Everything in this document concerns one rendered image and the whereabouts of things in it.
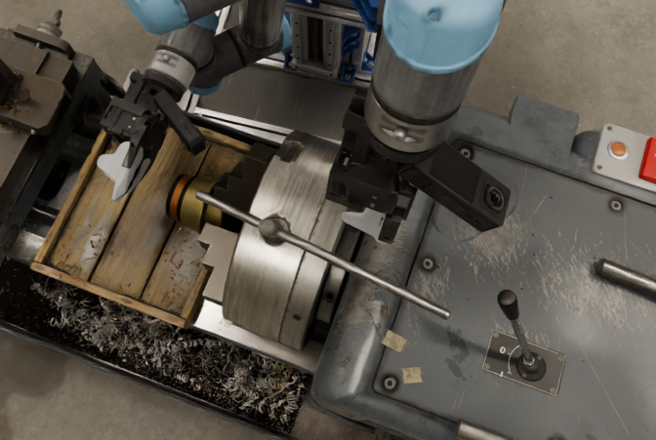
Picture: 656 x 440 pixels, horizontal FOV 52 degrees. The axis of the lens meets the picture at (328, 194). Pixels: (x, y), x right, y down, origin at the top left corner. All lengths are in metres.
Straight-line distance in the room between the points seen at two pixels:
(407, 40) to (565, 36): 2.15
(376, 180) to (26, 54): 0.92
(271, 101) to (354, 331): 1.33
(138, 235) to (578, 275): 0.77
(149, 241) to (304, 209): 0.46
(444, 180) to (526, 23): 2.01
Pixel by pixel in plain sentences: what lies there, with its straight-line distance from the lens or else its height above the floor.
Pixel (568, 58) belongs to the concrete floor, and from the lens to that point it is 2.56.
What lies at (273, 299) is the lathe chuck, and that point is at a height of 1.19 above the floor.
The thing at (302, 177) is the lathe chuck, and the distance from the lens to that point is 0.91.
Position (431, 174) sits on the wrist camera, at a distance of 0.59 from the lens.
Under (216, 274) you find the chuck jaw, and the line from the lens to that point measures 1.01.
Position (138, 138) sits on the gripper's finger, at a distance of 1.08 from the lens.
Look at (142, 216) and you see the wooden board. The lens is 1.29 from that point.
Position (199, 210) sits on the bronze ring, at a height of 1.12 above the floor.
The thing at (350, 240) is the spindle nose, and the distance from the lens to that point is 0.93.
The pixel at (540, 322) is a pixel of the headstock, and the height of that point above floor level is 1.25.
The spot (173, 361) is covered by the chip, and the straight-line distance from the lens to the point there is 1.53.
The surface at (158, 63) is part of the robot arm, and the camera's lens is 1.14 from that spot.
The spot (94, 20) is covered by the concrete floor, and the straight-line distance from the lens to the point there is 2.60.
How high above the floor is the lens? 2.09
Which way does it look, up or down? 72 degrees down
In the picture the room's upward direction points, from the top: 3 degrees clockwise
